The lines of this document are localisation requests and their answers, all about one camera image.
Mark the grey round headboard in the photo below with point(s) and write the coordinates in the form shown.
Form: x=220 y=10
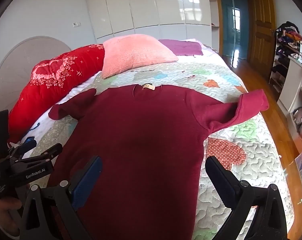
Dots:
x=13 y=60

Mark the white shelf unit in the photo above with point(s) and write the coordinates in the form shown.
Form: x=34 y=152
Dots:
x=291 y=85

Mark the wooden door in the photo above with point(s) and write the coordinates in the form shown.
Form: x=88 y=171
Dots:
x=262 y=30

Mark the purple folded cloth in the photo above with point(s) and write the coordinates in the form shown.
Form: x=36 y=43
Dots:
x=182 y=47

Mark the wall switch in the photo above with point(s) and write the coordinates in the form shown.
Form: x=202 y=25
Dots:
x=77 y=24

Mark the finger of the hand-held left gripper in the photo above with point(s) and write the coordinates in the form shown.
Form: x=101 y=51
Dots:
x=28 y=142
x=49 y=152

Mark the patchwork quilted bedspread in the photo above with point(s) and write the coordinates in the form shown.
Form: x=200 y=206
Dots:
x=251 y=140

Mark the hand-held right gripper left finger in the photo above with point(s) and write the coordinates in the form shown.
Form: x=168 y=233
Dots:
x=87 y=181

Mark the glossy white wardrobe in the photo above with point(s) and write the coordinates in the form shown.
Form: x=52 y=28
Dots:
x=146 y=5

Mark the pink pillow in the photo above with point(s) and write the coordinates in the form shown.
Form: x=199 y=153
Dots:
x=133 y=53

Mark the maroon knit sweater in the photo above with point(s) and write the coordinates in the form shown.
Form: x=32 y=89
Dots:
x=146 y=135

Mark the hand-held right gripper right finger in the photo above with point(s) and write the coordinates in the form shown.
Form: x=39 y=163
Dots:
x=222 y=180

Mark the red embroidered quilt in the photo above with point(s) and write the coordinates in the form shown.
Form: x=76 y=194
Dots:
x=48 y=85

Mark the rack of clothes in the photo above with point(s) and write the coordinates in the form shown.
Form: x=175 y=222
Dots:
x=287 y=37

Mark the person's left hand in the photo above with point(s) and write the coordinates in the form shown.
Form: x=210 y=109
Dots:
x=6 y=212

